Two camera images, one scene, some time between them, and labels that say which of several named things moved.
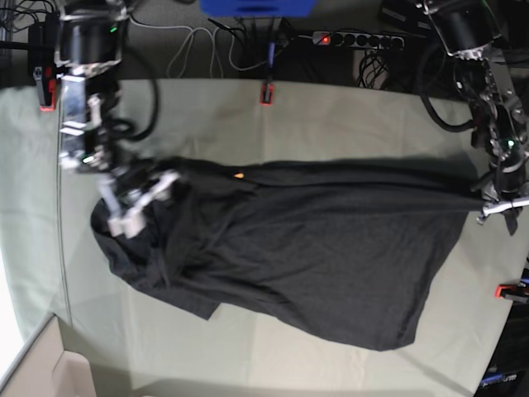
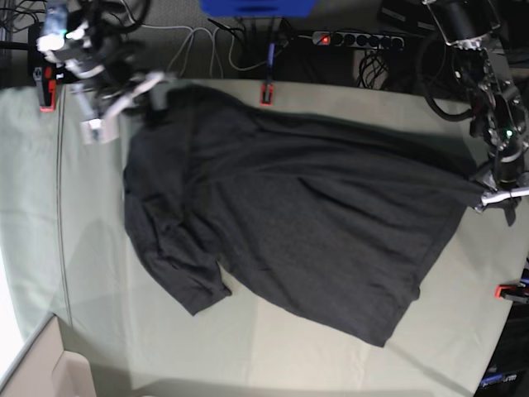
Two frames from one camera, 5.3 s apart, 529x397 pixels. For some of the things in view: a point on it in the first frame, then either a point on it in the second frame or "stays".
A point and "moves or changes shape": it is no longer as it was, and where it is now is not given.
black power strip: x=357 y=40 stays
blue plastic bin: x=258 y=8 stays
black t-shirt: x=347 y=251 moves or changes shape
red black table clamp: x=267 y=92 stays
